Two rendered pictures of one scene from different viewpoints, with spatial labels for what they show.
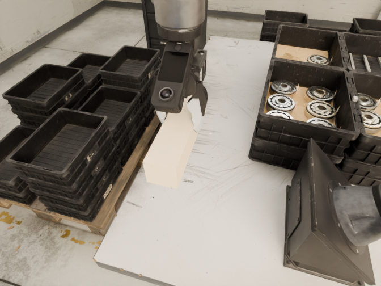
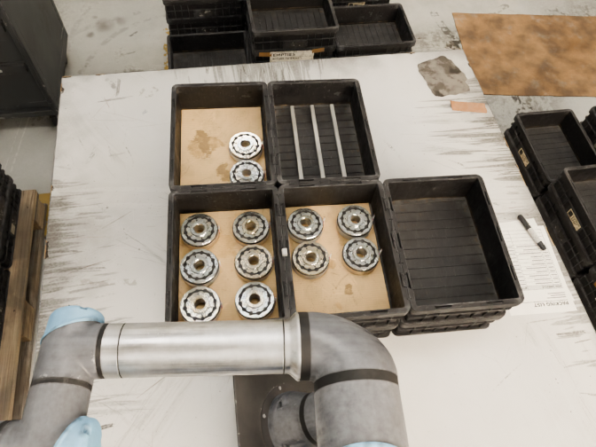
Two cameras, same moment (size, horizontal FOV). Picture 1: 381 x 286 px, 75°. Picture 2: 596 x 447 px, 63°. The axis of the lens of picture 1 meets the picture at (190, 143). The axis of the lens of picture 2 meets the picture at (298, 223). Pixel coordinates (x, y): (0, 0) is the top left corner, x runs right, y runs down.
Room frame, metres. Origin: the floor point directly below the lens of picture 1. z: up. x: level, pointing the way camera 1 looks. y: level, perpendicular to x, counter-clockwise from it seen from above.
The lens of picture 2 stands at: (0.21, -0.30, 2.06)
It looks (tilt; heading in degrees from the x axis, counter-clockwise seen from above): 60 degrees down; 329
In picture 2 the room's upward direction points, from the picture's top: 7 degrees clockwise
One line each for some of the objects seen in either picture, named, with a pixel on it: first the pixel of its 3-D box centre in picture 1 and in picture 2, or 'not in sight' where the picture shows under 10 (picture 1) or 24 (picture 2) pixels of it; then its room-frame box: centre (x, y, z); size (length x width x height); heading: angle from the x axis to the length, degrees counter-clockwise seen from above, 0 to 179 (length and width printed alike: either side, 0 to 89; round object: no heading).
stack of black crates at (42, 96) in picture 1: (58, 109); not in sight; (1.36, 0.91, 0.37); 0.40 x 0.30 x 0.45; 165
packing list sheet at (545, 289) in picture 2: not in sight; (527, 265); (0.45, -1.30, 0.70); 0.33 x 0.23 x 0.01; 165
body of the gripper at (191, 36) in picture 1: (182, 57); not in sight; (0.41, 0.01, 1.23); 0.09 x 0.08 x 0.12; 165
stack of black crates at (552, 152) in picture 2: not in sight; (548, 158); (0.95, -2.09, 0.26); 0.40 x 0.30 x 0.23; 165
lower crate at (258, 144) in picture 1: (293, 125); not in sight; (0.76, -0.42, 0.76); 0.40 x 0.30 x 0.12; 161
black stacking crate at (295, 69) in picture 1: (302, 104); (227, 262); (0.76, -0.42, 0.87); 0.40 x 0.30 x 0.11; 161
